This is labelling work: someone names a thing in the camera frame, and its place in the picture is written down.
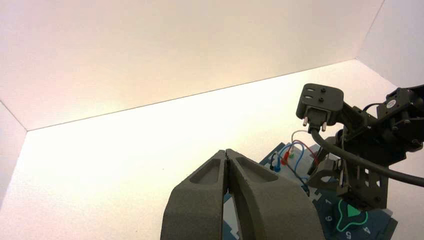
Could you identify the dark blue grey control box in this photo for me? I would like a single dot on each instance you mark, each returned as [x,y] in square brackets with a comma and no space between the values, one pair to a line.
[324,212]

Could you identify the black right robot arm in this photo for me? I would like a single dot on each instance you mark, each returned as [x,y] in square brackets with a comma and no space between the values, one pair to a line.
[402,109]

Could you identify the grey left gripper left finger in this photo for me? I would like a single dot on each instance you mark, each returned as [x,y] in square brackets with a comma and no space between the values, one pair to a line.
[195,205]

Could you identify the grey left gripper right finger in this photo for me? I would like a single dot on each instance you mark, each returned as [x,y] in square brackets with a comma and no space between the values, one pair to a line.
[268,205]

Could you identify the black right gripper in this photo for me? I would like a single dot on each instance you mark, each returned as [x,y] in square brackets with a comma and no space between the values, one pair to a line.
[367,185]

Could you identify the green rotary selector knob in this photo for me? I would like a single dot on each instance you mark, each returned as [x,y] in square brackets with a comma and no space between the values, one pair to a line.
[351,212]

